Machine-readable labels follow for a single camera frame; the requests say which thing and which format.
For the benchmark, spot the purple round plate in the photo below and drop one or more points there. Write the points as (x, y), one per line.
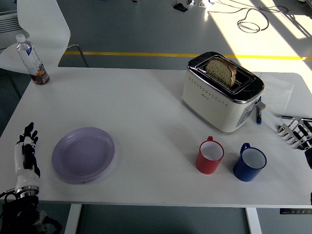
(84, 156)

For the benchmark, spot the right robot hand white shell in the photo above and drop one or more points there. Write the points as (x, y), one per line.
(307, 136)

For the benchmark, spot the white table leg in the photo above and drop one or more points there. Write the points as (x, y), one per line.
(73, 219)
(253, 221)

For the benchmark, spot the red enamel mug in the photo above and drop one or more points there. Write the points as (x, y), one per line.
(207, 167)

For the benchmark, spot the clear plastic drink bottle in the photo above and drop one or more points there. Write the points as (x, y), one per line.
(31, 58)

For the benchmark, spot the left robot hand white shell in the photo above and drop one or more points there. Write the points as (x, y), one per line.
(23, 175)

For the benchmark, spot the grey slatted rack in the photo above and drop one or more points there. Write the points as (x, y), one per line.
(8, 23)

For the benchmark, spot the cream and chrome toaster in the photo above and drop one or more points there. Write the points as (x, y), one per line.
(209, 102)

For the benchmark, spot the brown bread slice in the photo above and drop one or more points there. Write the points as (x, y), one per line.
(219, 70)

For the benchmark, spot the silver ballpoint pen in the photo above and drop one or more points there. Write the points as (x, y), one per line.
(287, 117)

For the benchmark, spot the blue marker pen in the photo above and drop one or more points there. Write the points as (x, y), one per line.
(258, 117)

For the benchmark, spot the white shell chair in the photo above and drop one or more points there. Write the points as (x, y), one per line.
(41, 22)

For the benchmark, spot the black table control panel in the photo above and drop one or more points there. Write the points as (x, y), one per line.
(295, 211)

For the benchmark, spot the blue enamel mug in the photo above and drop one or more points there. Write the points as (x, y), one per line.
(245, 174)

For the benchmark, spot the silver metal toast rack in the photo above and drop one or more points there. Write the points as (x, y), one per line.
(285, 132)

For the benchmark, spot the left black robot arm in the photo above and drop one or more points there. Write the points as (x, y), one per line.
(22, 209)

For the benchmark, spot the black floor object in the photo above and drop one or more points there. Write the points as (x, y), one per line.
(180, 7)

